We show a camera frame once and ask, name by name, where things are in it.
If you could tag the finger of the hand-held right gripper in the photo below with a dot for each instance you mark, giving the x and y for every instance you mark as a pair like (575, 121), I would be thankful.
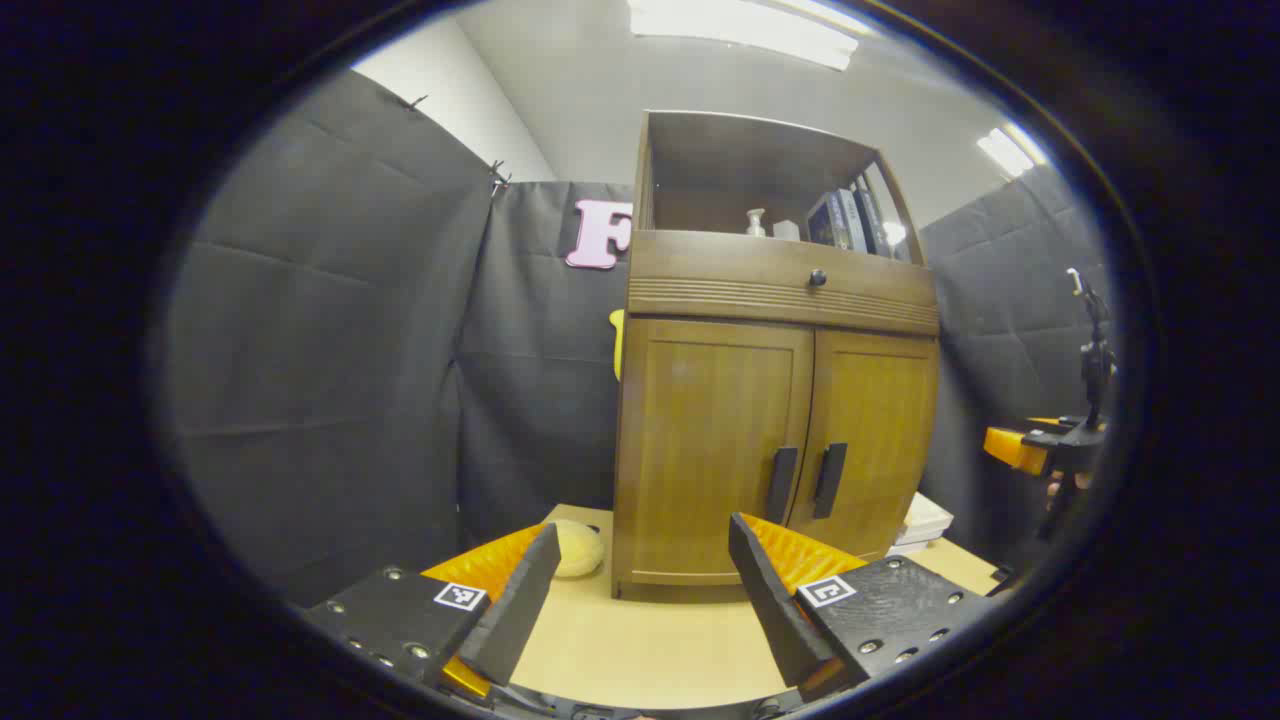
(1010, 445)

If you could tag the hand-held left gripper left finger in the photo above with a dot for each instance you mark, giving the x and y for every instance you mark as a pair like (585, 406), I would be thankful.
(520, 610)

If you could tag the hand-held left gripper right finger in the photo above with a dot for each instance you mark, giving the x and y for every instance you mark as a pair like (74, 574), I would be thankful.
(775, 610)

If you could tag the wooden shoe cabinet door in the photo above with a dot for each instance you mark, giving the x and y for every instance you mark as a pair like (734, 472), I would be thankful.
(700, 440)
(885, 430)

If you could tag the wooden double-door shoe cabinet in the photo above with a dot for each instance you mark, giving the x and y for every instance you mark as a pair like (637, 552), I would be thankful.
(700, 150)

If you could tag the stack of white papers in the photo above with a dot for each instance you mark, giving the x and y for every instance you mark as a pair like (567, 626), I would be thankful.
(925, 520)

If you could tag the small ceiling light panel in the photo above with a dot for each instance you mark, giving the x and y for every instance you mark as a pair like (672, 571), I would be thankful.
(1008, 150)

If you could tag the dark blue book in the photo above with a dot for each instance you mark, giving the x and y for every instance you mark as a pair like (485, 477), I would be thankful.
(825, 222)
(872, 220)

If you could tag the grey blue book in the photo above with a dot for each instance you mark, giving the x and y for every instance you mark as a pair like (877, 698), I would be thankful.
(852, 220)

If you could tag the small white jar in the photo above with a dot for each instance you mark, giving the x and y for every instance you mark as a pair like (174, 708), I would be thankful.
(786, 231)

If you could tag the black backdrop cloth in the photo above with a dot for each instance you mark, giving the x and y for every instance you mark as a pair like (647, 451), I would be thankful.
(330, 350)

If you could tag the white pump bottle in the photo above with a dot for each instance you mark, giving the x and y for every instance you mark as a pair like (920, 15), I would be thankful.
(756, 226)

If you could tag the large ceiling light panel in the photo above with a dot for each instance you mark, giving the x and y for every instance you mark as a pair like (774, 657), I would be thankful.
(740, 25)

